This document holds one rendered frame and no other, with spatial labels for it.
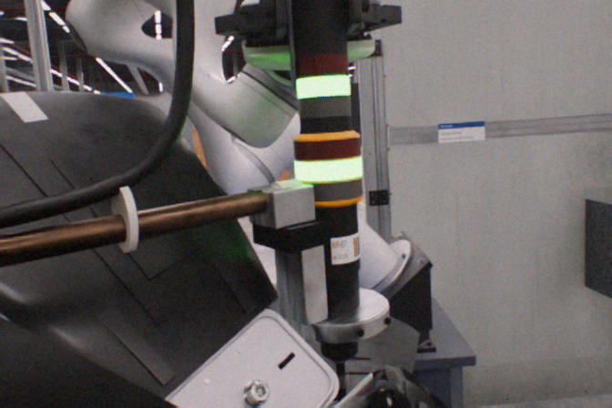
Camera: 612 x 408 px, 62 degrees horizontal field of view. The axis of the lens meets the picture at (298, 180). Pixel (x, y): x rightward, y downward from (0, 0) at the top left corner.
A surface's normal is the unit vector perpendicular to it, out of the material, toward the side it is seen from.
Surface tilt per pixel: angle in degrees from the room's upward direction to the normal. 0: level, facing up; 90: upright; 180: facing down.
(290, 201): 90
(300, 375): 48
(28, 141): 44
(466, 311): 90
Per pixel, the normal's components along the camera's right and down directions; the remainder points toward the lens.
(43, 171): 0.41, -0.67
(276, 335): 0.26, -0.60
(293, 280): -0.79, 0.13
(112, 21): 0.58, 0.21
